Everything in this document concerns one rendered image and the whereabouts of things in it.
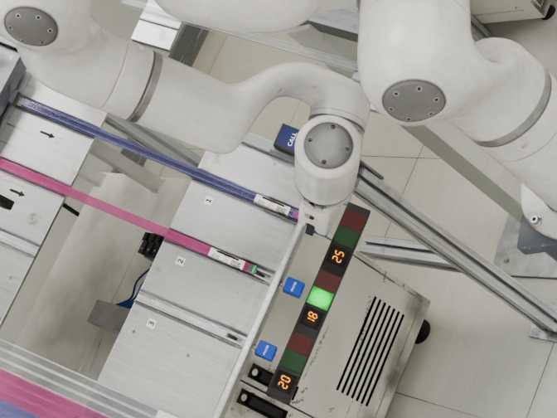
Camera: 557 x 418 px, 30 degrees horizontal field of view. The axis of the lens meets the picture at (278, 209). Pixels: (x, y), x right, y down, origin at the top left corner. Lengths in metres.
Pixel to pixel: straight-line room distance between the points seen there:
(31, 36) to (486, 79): 0.46
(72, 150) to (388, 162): 1.21
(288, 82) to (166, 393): 0.58
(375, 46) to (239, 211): 0.68
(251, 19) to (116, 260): 1.26
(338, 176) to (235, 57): 2.40
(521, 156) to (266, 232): 0.57
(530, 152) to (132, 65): 0.47
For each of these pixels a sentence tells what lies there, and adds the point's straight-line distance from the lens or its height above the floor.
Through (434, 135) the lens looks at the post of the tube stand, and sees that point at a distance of 2.01.
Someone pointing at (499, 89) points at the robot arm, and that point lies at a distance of 1.15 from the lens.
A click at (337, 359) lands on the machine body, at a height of 0.26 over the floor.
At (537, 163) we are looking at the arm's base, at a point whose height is 0.83.
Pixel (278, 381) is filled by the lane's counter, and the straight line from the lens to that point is 1.66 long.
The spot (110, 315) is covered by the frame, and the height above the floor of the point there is 0.66.
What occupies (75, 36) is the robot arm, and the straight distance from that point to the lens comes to 1.08.
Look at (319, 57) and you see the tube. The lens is 1.68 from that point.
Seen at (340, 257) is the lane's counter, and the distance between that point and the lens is 1.69.
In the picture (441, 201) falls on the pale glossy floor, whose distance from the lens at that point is 2.58.
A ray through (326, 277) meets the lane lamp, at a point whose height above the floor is 0.66.
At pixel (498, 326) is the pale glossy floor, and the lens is 2.30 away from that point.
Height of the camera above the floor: 1.71
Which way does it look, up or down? 35 degrees down
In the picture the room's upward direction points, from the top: 56 degrees counter-clockwise
